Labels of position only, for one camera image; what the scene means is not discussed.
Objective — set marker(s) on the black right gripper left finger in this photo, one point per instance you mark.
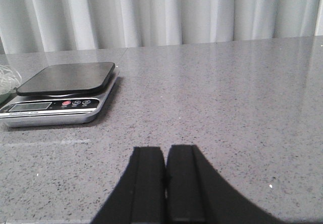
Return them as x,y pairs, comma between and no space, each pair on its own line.
139,196

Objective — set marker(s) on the white vermicelli noodle bundle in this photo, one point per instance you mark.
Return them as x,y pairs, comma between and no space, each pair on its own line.
10,79

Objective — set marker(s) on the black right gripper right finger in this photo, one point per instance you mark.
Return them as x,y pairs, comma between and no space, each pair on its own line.
197,193

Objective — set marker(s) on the silver digital kitchen scale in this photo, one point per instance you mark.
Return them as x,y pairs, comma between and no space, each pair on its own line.
62,94

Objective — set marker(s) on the white curtain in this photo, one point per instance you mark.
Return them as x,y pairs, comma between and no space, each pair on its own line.
54,25

